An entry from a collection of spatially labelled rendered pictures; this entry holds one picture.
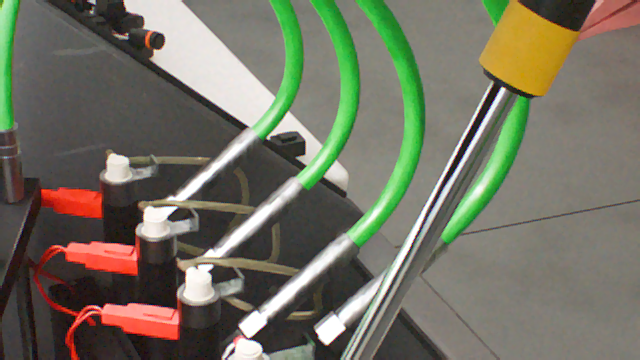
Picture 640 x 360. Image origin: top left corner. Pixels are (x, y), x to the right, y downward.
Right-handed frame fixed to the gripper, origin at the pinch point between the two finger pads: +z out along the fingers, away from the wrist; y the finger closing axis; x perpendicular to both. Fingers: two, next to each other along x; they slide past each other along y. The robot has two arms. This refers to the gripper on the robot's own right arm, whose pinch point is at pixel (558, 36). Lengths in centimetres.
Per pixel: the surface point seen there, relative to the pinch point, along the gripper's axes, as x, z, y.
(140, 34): -46, 34, 4
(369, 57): -239, 51, -123
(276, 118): -6.3, 20.0, 7.0
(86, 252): 2.8, 34.1, 14.2
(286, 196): 2.1, 21.6, 6.3
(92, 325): 0.9, 39.6, 8.4
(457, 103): -208, 39, -134
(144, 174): -3.8, 29.3, 12.3
